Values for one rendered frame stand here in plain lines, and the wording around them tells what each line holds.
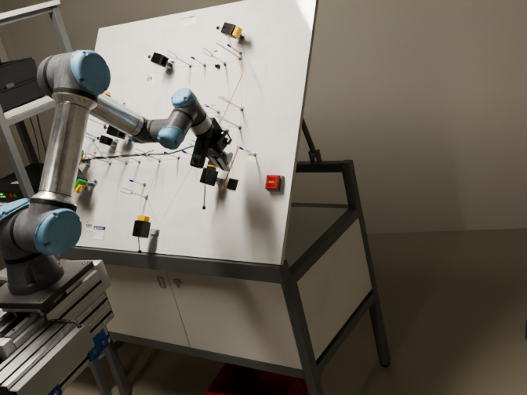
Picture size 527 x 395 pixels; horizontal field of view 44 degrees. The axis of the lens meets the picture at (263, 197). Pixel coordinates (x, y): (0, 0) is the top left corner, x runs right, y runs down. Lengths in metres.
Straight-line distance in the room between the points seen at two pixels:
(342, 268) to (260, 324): 0.40
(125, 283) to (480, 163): 2.17
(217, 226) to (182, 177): 0.28
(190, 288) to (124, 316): 0.50
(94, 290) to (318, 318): 0.89
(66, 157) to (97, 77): 0.23
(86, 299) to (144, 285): 0.84
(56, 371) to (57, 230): 0.34
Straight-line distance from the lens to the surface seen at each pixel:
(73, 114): 1.75
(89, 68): 1.76
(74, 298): 1.92
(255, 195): 2.32
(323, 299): 2.49
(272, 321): 2.43
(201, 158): 2.17
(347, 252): 2.63
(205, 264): 2.41
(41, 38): 4.94
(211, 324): 2.64
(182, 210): 2.52
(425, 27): 3.80
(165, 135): 2.02
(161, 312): 2.80
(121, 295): 2.93
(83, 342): 1.78
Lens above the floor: 1.86
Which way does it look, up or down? 21 degrees down
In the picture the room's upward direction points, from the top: 14 degrees counter-clockwise
